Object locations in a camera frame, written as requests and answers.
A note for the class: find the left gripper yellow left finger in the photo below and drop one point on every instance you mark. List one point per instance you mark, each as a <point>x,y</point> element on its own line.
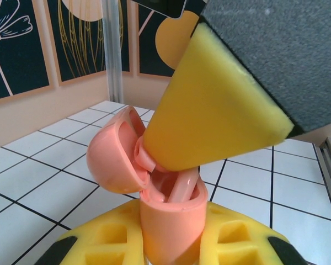
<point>77,234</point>

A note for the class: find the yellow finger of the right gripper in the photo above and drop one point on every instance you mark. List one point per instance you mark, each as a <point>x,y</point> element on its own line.
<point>209,110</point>

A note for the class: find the dark panel pink flower outlines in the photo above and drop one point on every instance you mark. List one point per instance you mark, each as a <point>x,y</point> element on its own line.
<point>16,69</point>

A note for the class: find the salmon pink earbud charging case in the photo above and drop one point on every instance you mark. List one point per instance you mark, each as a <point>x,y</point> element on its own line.
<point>168,229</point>

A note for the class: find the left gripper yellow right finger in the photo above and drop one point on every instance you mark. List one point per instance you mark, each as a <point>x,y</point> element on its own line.
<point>262,243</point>

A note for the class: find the aluminium corner post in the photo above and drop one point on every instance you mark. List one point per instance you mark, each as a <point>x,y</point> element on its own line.
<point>113,55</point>

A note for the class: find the dark panel peach oval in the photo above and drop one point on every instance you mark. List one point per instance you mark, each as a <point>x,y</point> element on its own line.
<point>80,55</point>

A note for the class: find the dark panel orange oval feathers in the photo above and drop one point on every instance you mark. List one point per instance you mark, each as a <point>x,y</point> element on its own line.
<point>168,49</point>

